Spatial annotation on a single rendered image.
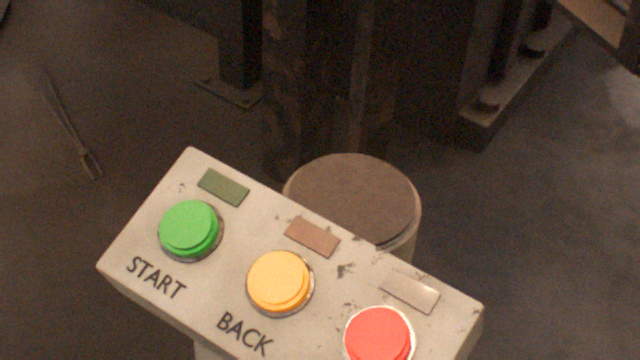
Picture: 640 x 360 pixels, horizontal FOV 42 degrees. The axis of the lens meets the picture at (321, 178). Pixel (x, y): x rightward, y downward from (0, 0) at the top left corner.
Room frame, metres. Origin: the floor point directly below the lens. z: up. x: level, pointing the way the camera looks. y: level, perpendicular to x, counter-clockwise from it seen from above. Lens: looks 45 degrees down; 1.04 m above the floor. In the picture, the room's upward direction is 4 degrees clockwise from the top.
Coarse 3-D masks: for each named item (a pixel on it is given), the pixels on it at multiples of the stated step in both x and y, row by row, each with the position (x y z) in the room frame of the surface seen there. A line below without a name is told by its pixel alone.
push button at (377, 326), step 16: (352, 320) 0.30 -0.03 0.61; (368, 320) 0.30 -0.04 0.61; (384, 320) 0.30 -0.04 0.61; (400, 320) 0.30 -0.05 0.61; (352, 336) 0.29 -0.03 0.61; (368, 336) 0.29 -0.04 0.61; (384, 336) 0.29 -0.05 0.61; (400, 336) 0.29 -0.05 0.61; (352, 352) 0.28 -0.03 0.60; (368, 352) 0.28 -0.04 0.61; (384, 352) 0.28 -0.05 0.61; (400, 352) 0.28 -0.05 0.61
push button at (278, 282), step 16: (272, 256) 0.34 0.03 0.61; (288, 256) 0.34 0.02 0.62; (256, 272) 0.33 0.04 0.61; (272, 272) 0.33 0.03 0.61; (288, 272) 0.33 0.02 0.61; (304, 272) 0.33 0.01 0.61; (256, 288) 0.32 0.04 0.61; (272, 288) 0.32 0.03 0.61; (288, 288) 0.32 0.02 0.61; (304, 288) 0.32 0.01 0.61; (256, 304) 0.32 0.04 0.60; (272, 304) 0.31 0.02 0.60; (288, 304) 0.31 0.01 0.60
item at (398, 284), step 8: (392, 272) 0.34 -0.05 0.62; (400, 272) 0.34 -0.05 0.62; (384, 280) 0.33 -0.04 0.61; (392, 280) 0.33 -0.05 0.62; (400, 280) 0.33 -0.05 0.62; (408, 280) 0.33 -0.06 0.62; (384, 288) 0.33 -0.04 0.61; (392, 288) 0.33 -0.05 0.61; (400, 288) 0.33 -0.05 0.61; (408, 288) 0.33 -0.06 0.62; (416, 288) 0.33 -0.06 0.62; (424, 288) 0.33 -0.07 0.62; (400, 296) 0.32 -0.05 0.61; (408, 296) 0.32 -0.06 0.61; (416, 296) 0.32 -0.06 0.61; (424, 296) 0.32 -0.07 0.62; (432, 296) 0.32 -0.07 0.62; (408, 304) 0.32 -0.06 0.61; (416, 304) 0.32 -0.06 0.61; (424, 304) 0.32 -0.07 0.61; (432, 304) 0.32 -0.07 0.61; (424, 312) 0.31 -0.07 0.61
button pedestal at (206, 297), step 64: (192, 192) 0.40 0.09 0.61; (256, 192) 0.40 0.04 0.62; (128, 256) 0.36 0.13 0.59; (256, 256) 0.35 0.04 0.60; (320, 256) 0.35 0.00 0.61; (384, 256) 0.35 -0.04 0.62; (192, 320) 0.31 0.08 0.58; (256, 320) 0.31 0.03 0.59; (320, 320) 0.31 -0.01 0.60; (448, 320) 0.31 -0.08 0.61
